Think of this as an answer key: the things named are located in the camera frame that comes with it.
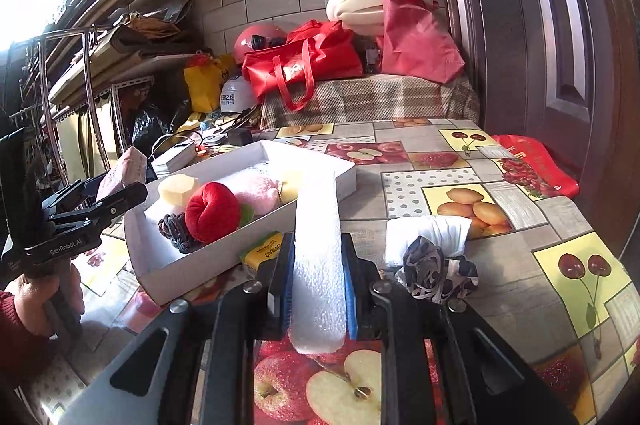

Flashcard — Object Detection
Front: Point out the white foam strip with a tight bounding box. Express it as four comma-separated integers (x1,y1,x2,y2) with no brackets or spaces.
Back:
290,162,348,355

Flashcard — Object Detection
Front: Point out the red plush ball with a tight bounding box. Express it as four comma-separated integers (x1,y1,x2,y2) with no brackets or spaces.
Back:
185,181,242,244

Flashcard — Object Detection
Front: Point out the cream foam roll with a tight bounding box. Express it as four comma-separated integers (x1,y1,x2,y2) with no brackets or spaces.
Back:
326,0,391,36

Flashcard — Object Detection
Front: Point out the cream foam block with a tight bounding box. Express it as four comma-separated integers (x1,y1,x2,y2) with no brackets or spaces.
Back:
157,174,201,207

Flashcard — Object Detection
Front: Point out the yellow shopping bag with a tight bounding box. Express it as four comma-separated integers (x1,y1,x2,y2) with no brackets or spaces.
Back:
183,54,236,113

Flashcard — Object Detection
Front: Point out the white cloth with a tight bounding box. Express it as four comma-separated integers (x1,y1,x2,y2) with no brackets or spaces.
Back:
384,215,473,268

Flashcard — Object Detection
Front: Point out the dark braided scrunchie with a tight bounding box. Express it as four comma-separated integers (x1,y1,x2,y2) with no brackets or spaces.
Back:
158,212,206,254

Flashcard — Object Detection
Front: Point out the black white patterned scrunchie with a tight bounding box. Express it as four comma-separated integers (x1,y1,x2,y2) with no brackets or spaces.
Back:
395,235,480,304

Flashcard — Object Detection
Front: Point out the white plastic case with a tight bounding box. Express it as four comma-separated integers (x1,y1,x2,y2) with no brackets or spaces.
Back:
150,142,196,178

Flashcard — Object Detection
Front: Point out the yellow sponge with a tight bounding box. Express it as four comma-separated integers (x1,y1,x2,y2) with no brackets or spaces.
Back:
277,170,306,203

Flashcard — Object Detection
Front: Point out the yellow green packet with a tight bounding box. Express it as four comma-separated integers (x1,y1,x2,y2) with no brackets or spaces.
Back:
239,230,283,268

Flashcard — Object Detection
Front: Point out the pink red fabric bag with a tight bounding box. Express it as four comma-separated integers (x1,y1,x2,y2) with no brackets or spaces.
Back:
375,0,466,84

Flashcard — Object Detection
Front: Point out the brown door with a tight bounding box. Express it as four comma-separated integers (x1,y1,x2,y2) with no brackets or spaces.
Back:
420,0,640,256

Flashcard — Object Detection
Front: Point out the white helmet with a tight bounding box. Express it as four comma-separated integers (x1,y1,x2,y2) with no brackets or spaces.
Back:
220,76,261,114

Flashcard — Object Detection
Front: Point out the plaid furniture cover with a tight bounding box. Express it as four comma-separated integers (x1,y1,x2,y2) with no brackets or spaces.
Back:
260,74,481,130

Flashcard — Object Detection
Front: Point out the brown bag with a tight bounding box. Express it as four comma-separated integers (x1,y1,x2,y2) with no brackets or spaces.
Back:
110,0,196,56

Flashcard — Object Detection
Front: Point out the fruit print tablecloth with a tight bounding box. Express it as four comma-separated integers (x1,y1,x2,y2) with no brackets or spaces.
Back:
20,119,640,425

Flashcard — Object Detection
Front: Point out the metal clothes rack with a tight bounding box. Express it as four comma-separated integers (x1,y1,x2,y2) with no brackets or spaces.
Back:
10,27,118,178

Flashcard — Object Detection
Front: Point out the black plastic bag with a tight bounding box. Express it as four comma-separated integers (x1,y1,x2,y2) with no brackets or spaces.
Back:
131,102,173,150

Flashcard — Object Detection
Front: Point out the pink helmet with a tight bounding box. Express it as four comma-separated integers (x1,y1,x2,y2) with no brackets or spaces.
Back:
234,23,288,66

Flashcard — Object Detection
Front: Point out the red tote bag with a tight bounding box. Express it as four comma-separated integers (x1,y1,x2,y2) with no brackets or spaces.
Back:
241,20,363,112

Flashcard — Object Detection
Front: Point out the white cardboard box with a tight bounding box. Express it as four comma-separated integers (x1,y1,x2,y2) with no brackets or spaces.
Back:
122,140,357,306

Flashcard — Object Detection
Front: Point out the pink plush cloth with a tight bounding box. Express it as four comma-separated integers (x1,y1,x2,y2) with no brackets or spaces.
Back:
232,177,281,223

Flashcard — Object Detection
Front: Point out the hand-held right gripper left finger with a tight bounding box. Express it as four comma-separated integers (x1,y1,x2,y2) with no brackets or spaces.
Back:
55,232,297,425

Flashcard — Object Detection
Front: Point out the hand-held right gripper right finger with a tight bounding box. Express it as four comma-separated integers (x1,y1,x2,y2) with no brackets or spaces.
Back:
341,232,581,425

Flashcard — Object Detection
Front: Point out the person's left hand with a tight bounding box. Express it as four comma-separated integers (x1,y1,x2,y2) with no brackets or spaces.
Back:
12,262,86,337

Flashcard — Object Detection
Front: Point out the red plastic bag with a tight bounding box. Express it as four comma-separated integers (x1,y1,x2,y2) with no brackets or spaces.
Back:
492,134,580,200

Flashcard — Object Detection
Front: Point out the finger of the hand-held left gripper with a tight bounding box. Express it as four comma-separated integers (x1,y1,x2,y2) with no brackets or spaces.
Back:
41,179,108,218
49,183,149,232

